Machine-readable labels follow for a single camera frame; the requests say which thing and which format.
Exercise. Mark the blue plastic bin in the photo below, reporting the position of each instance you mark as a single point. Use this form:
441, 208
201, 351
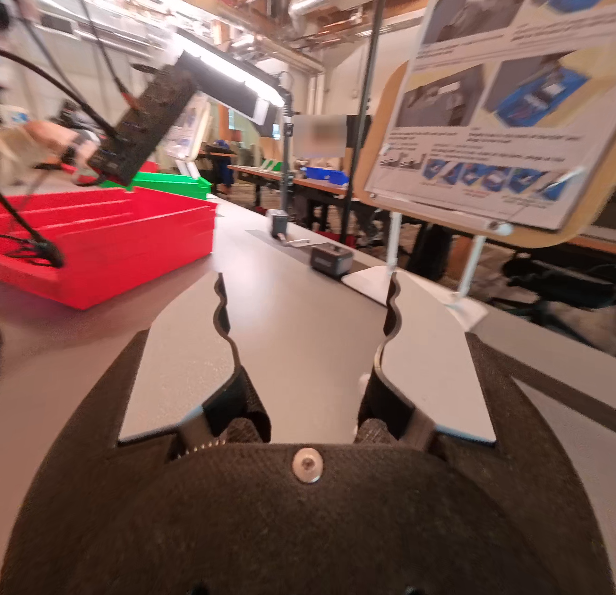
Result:
327, 174

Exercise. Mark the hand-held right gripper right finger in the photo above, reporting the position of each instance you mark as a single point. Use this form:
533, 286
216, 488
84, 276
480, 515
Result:
433, 364

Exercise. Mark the silver spiral air duct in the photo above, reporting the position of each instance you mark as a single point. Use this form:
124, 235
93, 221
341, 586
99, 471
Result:
310, 1

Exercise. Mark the grey power adapter cube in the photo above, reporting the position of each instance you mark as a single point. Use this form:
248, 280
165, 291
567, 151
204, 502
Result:
277, 222

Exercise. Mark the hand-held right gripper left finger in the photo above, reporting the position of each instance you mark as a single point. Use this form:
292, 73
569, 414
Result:
178, 364

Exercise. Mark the black disc pole stand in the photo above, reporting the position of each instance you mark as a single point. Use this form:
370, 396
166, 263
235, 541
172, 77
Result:
365, 99

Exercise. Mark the red plastic bin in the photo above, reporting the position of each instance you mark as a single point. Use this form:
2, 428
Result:
120, 239
148, 167

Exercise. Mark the long wooden work table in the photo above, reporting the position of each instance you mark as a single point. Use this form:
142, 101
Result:
269, 174

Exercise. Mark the black USB hub with switches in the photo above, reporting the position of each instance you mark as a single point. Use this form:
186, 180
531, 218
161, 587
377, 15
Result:
149, 114

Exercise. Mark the green plastic bin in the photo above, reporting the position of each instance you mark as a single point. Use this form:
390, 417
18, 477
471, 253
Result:
163, 184

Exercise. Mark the instruction sign on stand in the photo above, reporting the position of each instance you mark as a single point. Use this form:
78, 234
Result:
481, 123
185, 128

